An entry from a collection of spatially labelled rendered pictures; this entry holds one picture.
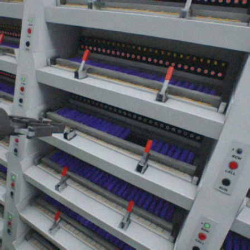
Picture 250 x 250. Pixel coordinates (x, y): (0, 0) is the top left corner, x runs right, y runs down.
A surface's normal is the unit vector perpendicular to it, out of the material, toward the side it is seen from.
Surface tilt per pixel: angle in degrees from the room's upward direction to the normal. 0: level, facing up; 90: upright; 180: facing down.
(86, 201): 20
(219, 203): 90
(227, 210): 90
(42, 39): 90
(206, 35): 110
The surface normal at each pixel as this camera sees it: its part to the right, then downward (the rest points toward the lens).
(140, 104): -0.48, 0.44
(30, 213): 0.07, -0.84
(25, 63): -0.43, 0.12
